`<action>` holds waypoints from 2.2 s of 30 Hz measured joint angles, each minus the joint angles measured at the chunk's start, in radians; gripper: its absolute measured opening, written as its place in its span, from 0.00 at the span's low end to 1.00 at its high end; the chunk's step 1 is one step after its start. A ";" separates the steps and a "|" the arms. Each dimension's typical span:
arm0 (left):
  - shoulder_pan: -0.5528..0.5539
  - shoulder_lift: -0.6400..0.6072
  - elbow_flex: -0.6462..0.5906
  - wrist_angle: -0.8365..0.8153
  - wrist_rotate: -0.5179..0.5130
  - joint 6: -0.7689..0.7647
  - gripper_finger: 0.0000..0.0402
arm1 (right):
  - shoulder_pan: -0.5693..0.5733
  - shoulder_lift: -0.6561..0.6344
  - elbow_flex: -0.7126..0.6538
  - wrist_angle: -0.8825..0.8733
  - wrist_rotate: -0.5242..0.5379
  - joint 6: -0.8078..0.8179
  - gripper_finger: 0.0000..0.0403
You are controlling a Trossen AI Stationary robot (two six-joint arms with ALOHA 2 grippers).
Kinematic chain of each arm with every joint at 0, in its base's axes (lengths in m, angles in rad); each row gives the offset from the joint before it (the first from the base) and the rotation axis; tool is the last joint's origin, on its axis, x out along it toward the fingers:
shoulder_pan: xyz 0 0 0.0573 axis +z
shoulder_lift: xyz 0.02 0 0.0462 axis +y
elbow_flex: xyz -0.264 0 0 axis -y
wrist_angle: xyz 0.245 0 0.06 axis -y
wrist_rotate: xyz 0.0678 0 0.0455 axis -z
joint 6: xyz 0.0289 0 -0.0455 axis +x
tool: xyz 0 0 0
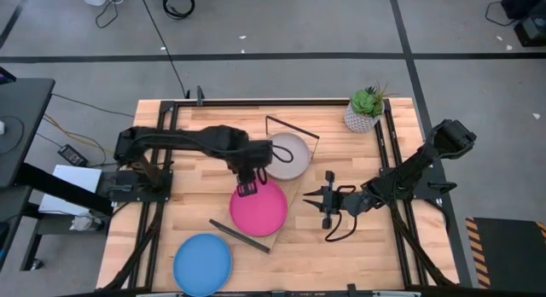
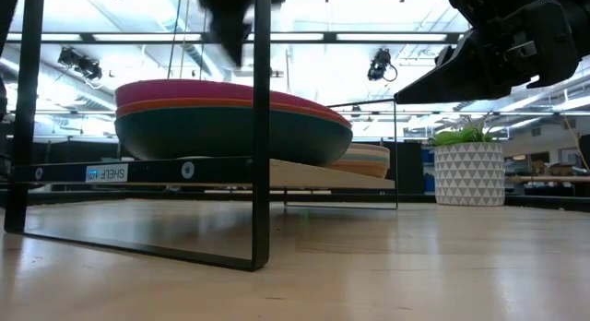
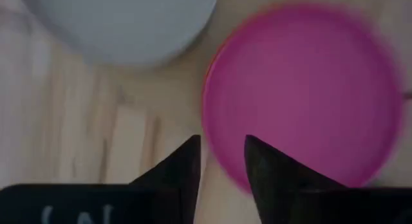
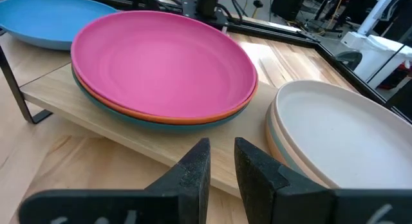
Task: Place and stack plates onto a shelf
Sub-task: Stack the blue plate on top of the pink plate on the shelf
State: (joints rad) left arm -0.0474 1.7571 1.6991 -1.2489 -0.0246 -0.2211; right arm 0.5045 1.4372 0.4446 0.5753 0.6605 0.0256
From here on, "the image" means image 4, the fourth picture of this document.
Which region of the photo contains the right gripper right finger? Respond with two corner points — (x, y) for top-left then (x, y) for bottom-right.
(234, 136), (412, 224)

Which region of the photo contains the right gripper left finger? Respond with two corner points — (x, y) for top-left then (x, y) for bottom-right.
(18, 136), (212, 224)

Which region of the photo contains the sage green plate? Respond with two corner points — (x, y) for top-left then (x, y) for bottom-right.
(267, 103), (310, 177)

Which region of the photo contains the peach plate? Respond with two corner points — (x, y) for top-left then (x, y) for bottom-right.
(269, 100), (339, 189)

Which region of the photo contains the orange plate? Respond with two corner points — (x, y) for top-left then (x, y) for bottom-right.
(71, 65), (259, 126)

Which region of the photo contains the teal plate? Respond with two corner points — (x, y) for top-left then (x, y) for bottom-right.
(71, 70), (249, 134)

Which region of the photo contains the white plate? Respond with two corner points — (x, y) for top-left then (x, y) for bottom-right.
(273, 79), (412, 190)

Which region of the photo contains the pink plate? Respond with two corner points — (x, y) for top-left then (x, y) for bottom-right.
(70, 10), (259, 120)

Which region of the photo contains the light wooden shelf board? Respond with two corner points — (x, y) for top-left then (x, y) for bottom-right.
(19, 31), (357, 200)

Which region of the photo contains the tan plate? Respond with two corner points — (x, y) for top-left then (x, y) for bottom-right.
(265, 104), (290, 167)

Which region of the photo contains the black chair seat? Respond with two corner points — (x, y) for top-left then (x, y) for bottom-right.
(335, 50), (364, 71)

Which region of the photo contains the white floor-standing device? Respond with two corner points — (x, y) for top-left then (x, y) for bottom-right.
(340, 0), (412, 89)

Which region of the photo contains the blue plate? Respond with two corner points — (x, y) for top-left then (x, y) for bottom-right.
(0, 0), (118, 51)

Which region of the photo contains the black cable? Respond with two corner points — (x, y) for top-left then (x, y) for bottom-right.
(229, 0), (247, 24)

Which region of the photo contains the yellow floor cable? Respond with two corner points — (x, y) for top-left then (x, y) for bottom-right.
(315, 0), (346, 37)

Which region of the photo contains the black metal shelf frame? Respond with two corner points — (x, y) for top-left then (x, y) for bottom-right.
(0, 28), (53, 125)

